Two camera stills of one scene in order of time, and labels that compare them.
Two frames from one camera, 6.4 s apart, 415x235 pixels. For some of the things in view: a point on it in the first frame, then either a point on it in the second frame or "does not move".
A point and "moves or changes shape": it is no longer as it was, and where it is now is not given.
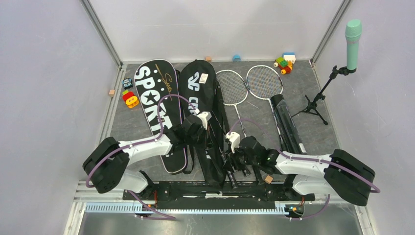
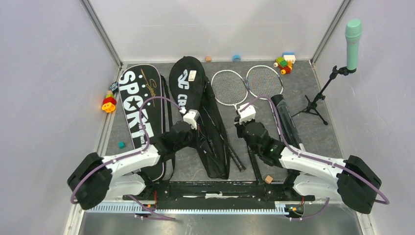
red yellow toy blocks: [130, 100] to [109, 102]
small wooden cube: [268, 179] does not move
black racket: [228, 167] moves or changes shape
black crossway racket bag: [199, 87] moves or changes shape
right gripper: [232, 156] to [239, 127]
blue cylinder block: [236, 58] does not move
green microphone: [353, 33] does not move
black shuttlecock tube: [290, 136] does not move
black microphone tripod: [311, 105] does not move
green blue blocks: [285, 62] does not move
